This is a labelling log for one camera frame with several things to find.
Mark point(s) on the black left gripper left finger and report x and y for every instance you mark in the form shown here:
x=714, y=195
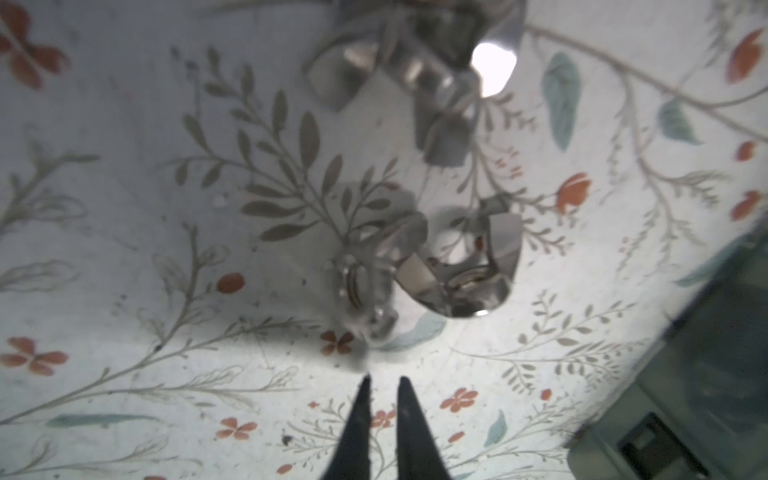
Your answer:
x=351, y=458

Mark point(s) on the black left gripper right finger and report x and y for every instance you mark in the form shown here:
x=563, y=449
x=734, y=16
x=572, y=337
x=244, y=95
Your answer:
x=418, y=457

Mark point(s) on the silver wing nut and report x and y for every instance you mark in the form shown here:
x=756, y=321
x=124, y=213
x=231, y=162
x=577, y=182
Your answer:
x=478, y=284

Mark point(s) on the silver flange nut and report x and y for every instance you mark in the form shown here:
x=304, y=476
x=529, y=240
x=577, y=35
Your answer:
x=448, y=55
x=365, y=273

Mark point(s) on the translucent green organizer box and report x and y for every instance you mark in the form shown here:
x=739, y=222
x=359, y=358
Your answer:
x=698, y=407

